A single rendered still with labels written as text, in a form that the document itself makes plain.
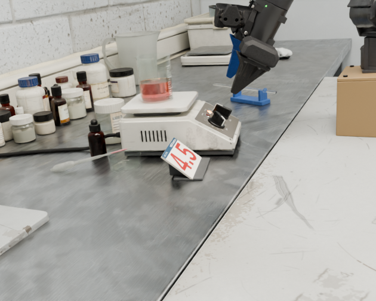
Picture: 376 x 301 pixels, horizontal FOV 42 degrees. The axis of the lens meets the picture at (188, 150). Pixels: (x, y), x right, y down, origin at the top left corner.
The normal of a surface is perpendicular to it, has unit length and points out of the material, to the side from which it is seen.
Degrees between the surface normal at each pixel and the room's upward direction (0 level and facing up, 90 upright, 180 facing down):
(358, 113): 90
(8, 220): 0
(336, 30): 90
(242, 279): 0
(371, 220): 0
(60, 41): 90
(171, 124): 90
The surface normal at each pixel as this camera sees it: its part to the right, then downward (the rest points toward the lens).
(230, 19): -0.01, 0.47
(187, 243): -0.08, -0.94
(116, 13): 0.92, 0.06
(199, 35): -0.33, 0.40
